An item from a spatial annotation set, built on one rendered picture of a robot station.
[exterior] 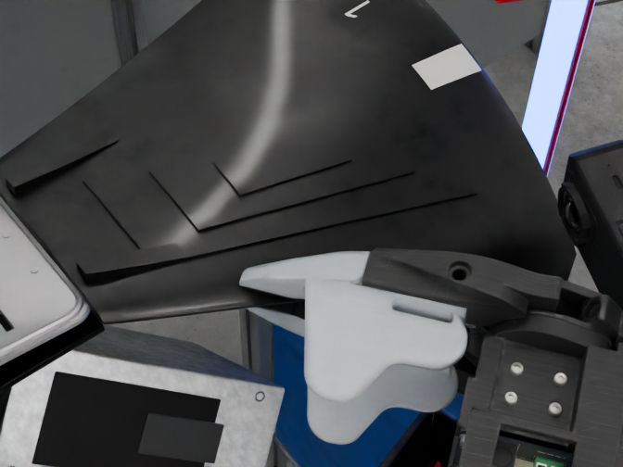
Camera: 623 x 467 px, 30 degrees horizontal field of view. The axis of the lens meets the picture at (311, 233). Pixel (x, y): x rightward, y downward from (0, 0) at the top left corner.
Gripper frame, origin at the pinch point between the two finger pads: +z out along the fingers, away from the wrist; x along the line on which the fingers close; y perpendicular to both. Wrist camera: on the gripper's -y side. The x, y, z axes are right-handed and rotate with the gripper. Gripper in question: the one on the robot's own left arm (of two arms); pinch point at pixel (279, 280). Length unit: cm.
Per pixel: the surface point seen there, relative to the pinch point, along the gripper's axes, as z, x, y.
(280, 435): 14, 106, -31
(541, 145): -9.6, 16.5, -21.4
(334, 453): 5, 93, -26
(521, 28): -4, 121, -123
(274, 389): 1.7, 17.2, -2.1
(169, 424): 6.1, 15.3, 2.0
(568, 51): -9.7, 8.5, -22.1
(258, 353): 16, 86, -33
